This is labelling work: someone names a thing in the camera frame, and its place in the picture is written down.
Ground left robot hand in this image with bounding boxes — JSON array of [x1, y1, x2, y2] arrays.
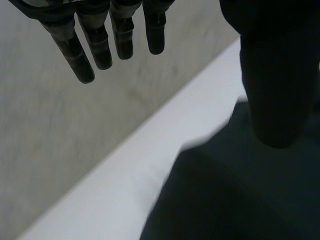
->
[[7, 0, 320, 150]]

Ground dark blue shorts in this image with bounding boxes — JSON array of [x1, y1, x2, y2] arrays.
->
[[138, 96, 320, 240]]

